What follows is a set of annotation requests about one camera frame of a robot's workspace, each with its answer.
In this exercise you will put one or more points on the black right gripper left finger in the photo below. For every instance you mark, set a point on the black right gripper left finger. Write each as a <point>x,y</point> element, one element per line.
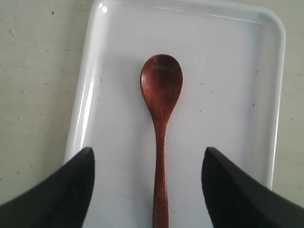
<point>60,201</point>

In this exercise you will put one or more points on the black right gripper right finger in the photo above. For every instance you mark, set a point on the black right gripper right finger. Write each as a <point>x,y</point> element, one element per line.
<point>236,200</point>

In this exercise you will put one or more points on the dark red wooden spoon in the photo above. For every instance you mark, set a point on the dark red wooden spoon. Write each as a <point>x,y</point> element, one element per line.
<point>161,81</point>

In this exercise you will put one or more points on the white rectangular tray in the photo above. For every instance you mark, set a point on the white rectangular tray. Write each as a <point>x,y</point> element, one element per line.
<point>231,57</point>

